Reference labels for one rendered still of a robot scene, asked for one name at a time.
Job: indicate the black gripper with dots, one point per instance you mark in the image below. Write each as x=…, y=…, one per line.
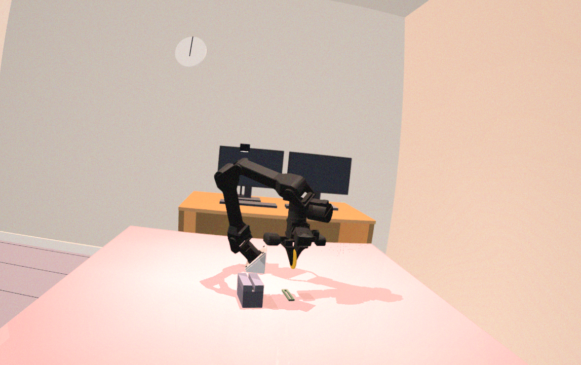
x=287, y=242

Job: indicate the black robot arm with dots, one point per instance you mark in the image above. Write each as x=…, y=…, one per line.
x=289, y=186

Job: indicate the gold coin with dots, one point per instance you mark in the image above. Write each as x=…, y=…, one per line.
x=294, y=260

